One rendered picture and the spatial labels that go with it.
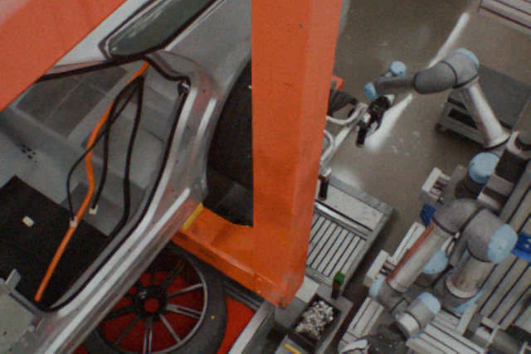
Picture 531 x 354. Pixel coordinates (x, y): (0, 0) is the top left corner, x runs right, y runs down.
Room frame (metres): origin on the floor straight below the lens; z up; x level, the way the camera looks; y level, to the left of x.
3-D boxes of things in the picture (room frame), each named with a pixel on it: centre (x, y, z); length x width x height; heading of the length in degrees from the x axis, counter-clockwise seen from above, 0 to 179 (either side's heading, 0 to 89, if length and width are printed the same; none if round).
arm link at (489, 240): (1.00, -0.70, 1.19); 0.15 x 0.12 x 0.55; 42
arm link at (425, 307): (0.82, -0.51, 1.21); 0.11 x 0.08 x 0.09; 132
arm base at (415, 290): (1.10, -0.61, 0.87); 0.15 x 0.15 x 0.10
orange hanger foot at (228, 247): (1.38, 0.22, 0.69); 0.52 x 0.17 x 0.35; 58
